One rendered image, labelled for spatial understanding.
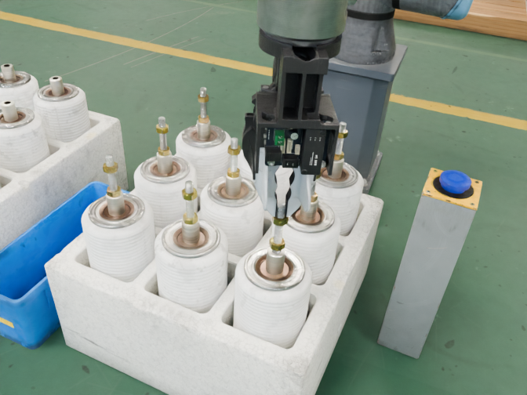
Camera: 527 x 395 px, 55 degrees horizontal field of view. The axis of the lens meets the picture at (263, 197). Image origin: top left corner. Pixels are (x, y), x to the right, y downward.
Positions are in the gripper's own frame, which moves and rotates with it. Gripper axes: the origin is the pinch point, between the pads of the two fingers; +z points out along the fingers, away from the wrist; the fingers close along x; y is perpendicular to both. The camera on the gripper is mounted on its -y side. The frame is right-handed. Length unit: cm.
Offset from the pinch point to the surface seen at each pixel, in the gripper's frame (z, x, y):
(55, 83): 8, -39, -45
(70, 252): 16.9, -28.3, -9.1
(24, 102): 13, -47, -48
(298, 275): 9.6, 2.7, 2.0
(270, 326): 15.0, -0.5, 5.4
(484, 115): 35, 72, -92
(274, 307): 11.6, -0.2, 5.4
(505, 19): 28, 109, -168
